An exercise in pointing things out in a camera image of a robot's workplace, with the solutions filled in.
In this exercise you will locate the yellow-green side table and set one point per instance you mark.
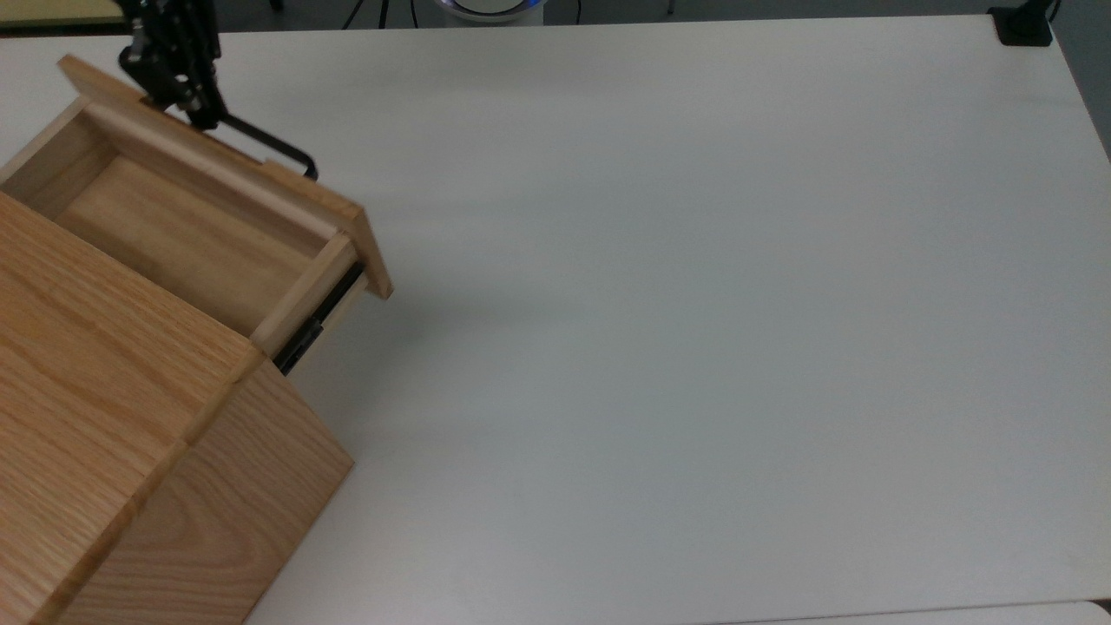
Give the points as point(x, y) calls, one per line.
point(52, 10)

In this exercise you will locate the black table clamp mount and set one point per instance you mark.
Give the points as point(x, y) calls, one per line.
point(1022, 30)

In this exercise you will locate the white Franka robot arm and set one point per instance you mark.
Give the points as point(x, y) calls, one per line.
point(488, 8)

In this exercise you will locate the black stand legs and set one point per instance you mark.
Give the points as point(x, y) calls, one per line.
point(380, 10)

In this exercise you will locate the black Franka gripper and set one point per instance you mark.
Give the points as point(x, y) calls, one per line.
point(169, 39)

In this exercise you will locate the oak wood drawer cabinet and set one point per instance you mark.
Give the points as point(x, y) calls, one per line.
point(113, 434)

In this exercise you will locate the black metal drawer slide rail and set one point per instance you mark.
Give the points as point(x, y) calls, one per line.
point(314, 325)

